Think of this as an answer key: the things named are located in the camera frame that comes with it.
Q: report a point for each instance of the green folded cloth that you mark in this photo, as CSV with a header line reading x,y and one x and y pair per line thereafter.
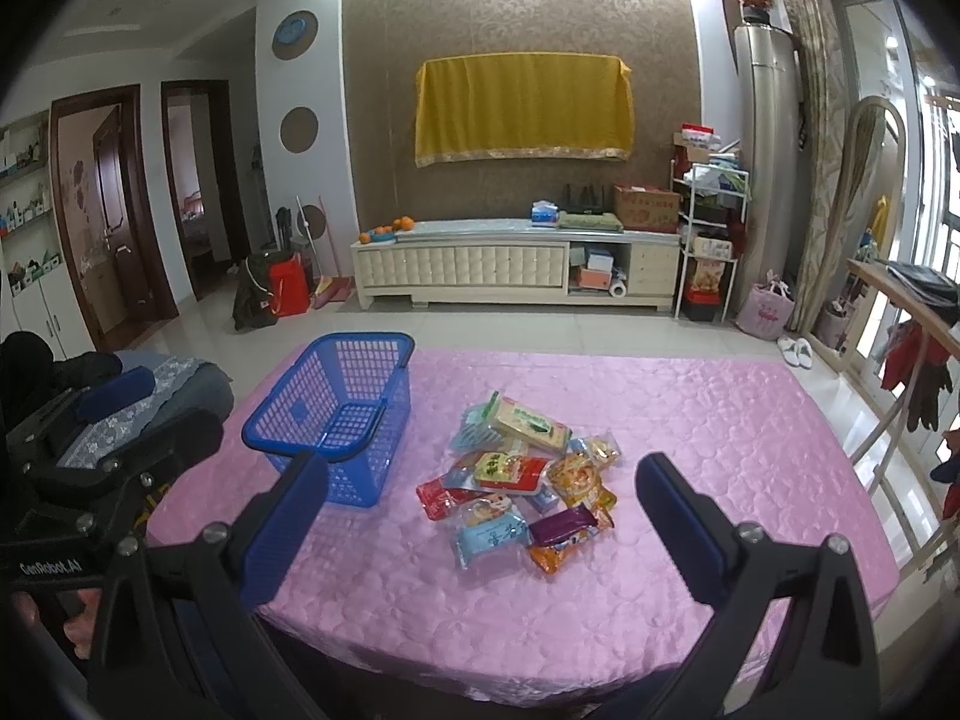
x,y
595,222

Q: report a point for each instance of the left hand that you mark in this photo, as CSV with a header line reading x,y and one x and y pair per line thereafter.
x,y
79,629

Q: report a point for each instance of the oranges on blue plate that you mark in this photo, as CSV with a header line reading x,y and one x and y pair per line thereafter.
x,y
387,232

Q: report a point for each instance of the red shopping bag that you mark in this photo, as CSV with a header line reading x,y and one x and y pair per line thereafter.
x,y
290,292

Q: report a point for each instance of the pink tote bag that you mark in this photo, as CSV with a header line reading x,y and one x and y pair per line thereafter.
x,y
766,310

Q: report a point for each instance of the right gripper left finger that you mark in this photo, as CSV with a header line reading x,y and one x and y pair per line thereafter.
x,y
181,638

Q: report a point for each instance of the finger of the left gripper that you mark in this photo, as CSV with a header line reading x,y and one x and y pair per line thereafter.
x,y
55,427
150,449

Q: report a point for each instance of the blue plastic basket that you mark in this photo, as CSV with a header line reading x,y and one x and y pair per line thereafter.
x,y
347,399

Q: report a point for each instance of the light blue snack packet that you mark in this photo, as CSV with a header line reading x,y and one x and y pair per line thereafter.
x,y
472,541

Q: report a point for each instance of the cardboard box on cabinet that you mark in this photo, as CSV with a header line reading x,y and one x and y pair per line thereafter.
x,y
646,209

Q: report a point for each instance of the dark backpack on floor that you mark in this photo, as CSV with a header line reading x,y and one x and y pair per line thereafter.
x,y
254,299

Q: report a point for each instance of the silver standing air conditioner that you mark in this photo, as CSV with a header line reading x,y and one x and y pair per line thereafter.
x,y
769,86

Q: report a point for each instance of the white metal shelf rack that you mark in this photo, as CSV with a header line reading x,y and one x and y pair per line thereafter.
x,y
714,200

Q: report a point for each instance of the red snack packet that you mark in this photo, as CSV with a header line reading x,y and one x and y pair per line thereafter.
x,y
520,474

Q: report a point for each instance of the white slippers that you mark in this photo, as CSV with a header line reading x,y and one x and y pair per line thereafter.
x,y
796,352

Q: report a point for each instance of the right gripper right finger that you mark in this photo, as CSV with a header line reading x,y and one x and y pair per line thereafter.
x,y
823,664

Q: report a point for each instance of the pink quilted tablecloth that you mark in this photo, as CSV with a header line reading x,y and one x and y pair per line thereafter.
x,y
527,626

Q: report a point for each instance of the green cracker packet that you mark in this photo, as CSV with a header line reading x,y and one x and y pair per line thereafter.
x,y
512,418

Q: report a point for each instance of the yellow cloth cover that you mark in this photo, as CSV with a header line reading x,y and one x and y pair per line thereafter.
x,y
523,106

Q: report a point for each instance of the cream TV cabinet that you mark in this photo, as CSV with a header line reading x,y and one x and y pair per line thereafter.
x,y
514,262

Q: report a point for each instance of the orange bun packet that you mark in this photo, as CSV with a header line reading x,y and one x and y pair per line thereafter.
x,y
578,481

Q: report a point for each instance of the blue tissue pack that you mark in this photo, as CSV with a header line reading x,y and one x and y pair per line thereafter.
x,y
544,213

